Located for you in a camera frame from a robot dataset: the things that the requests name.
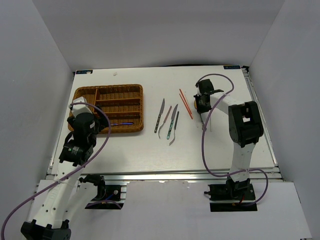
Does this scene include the blue corner label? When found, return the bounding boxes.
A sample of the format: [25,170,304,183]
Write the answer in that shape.
[75,69,93,75]
[223,65,241,70]

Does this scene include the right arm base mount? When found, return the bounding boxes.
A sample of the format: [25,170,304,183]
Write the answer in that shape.
[204,177,258,213]

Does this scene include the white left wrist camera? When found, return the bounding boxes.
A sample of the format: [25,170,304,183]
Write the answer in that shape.
[68,96,92,117]

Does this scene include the dark handle knife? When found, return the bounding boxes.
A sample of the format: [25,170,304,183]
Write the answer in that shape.
[154,98,165,133]

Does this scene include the wicker cutlery tray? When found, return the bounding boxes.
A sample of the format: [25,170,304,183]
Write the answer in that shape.
[72,84,144,134]

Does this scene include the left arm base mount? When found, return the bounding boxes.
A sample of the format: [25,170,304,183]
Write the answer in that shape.
[79,174,125,210]

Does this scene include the blue right corner label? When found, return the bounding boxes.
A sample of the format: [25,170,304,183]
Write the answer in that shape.
[223,65,241,70]

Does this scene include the orange chopstick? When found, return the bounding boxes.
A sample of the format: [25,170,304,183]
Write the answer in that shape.
[179,89,194,120]
[179,93,194,120]

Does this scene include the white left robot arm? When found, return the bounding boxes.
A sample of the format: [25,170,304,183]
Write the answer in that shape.
[20,110,110,240]

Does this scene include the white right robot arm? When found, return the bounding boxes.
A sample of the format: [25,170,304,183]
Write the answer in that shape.
[194,79,264,200]

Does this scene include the dark handle fork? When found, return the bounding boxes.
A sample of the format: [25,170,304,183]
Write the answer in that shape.
[169,111,180,146]

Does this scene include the blue left corner label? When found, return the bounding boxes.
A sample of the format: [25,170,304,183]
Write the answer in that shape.
[75,69,93,75]

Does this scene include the iridescent purple spoon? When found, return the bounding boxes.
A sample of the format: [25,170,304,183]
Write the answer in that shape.
[111,122,134,127]

